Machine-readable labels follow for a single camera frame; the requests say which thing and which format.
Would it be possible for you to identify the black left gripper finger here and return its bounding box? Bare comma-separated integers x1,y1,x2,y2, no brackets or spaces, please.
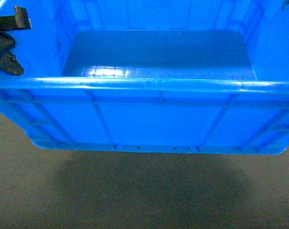
0,32,24,76
0,6,32,31

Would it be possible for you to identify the blue plastic crate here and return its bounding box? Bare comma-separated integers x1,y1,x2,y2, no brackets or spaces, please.
0,0,289,155

